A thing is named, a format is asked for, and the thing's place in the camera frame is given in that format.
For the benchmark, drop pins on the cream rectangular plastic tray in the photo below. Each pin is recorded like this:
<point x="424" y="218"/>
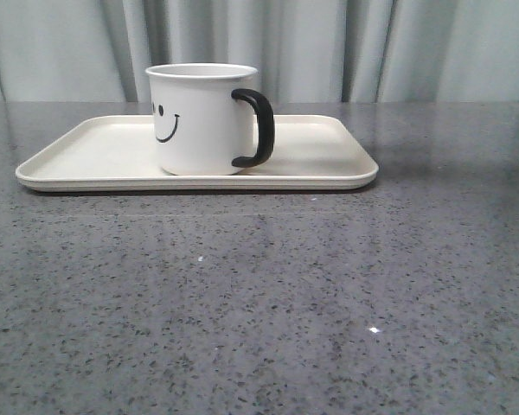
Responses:
<point x="115" y="153"/>

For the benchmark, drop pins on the pale grey-green curtain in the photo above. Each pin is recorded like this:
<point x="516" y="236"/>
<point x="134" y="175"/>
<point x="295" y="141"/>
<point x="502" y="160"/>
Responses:
<point x="304" y="51"/>

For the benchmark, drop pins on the white smiley mug black handle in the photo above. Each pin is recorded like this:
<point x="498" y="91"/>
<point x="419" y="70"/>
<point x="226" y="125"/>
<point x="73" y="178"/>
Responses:
<point x="208" y="119"/>

